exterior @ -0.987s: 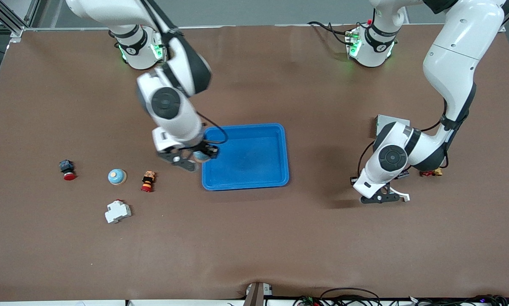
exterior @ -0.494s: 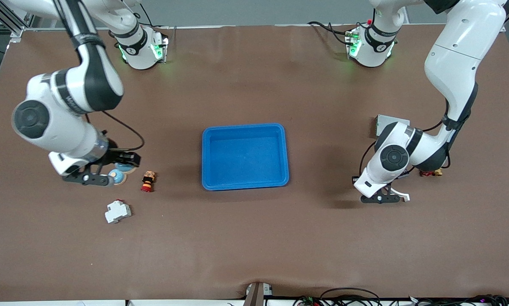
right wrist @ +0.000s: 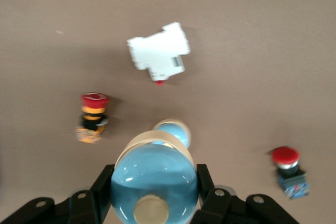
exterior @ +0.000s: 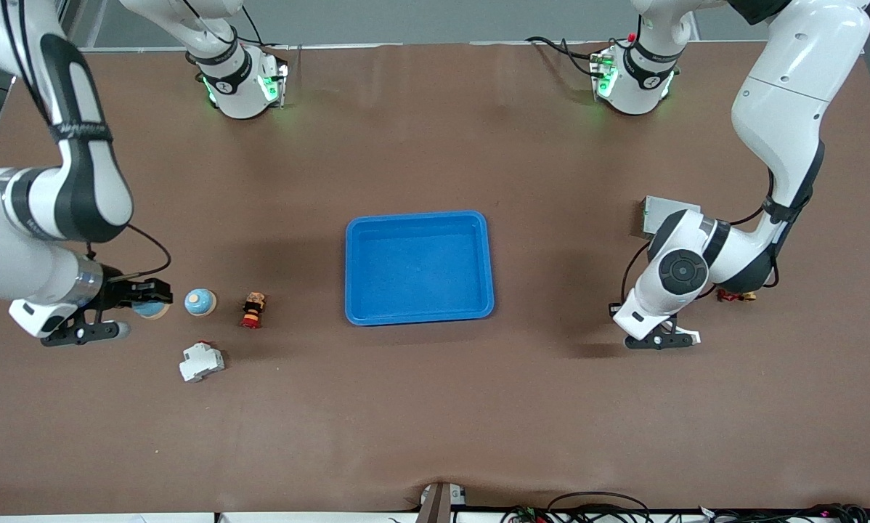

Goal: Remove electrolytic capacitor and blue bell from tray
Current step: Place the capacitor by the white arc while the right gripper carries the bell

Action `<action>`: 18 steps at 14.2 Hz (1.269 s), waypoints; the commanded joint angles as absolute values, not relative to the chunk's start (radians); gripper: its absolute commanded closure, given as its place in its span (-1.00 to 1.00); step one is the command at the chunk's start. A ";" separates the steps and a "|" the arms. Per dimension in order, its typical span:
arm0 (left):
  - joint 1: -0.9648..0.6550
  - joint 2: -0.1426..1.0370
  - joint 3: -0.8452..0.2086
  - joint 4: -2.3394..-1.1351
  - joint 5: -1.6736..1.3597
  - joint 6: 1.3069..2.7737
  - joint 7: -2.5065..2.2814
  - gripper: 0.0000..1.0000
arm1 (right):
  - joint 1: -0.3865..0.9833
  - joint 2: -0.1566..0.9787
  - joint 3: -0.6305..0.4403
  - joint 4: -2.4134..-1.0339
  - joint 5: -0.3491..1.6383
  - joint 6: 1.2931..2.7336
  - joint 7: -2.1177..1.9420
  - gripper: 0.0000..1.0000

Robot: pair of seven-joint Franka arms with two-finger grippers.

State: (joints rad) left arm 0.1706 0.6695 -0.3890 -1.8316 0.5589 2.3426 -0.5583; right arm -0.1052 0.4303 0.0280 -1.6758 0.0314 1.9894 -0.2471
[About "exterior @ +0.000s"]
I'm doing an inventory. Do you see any white circuit breaker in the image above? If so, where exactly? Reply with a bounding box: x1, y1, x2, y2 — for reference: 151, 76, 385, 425
179, 340, 225, 384

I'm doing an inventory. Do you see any red button orange body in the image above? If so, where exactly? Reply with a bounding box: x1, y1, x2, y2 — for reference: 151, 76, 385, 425
241, 292, 267, 329

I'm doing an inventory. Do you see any grey metal box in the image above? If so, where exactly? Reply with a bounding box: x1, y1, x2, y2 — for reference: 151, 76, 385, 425
641, 195, 702, 239

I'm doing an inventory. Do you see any blue plastic tray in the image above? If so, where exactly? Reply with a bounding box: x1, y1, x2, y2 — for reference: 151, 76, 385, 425
345, 211, 495, 326

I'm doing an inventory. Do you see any brown table cover mat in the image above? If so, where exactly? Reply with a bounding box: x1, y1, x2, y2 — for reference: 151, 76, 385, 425
0, 40, 870, 516

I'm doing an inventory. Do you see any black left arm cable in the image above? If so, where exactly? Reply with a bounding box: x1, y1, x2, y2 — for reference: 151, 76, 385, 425
622, 169, 773, 300

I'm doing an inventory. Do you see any black looped cable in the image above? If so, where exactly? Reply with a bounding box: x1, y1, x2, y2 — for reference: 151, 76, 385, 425
548, 492, 654, 523

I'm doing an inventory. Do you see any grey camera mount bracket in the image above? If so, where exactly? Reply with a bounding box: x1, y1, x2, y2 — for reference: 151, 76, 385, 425
417, 482, 468, 523

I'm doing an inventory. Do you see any black base power cable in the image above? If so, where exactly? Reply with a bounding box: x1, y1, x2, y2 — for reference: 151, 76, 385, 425
526, 35, 603, 77

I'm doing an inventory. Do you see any black cable bundle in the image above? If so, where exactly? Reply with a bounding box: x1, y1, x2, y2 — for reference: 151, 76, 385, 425
696, 503, 870, 523

